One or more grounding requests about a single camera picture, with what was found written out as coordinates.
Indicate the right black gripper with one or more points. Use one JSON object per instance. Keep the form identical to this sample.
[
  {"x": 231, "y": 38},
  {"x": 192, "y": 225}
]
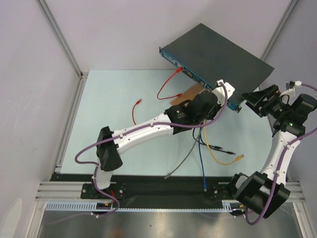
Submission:
[{"x": 262, "y": 99}]

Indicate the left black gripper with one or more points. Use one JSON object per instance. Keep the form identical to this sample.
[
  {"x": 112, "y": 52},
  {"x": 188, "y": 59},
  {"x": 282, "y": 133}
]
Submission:
[{"x": 217, "y": 107}]

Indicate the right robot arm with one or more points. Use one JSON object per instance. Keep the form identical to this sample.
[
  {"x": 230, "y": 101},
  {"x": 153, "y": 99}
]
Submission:
[{"x": 264, "y": 191}]

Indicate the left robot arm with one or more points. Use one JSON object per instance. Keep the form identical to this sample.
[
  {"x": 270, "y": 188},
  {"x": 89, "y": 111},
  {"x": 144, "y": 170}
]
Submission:
[{"x": 176, "y": 119}]

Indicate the wooden base board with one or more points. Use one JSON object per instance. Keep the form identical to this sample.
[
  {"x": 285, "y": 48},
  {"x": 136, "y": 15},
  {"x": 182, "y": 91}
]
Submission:
[{"x": 188, "y": 94}]

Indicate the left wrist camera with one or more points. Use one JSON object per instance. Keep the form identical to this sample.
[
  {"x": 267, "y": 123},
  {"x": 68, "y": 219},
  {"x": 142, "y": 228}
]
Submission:
[{"x": 222, "y": 89}]

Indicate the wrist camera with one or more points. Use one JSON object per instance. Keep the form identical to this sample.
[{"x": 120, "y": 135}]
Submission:
[
  {"x": 222, "y": 89},
  {"x": 291, "y": 87}
]

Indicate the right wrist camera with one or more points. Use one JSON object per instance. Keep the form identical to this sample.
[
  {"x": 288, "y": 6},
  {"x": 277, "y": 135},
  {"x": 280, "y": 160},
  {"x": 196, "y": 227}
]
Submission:
[{"x": 291, "y": 87}]

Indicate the black network switch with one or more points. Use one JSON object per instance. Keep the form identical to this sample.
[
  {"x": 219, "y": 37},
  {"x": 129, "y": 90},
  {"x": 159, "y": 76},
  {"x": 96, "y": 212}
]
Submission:
[{"x": 206, "y": 57}]

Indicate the white slotted cable duct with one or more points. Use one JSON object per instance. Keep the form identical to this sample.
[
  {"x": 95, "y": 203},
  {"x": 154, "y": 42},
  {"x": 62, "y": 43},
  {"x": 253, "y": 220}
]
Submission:
[{"x": 104, "y": 206}]

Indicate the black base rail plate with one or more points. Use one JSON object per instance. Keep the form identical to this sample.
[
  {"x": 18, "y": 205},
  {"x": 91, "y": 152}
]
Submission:
[{"x": 156, "y": 189}]

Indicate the aluminium frame profile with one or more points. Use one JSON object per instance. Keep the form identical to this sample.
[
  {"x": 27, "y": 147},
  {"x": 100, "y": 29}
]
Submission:
[{"x": 63, "y": 190}]

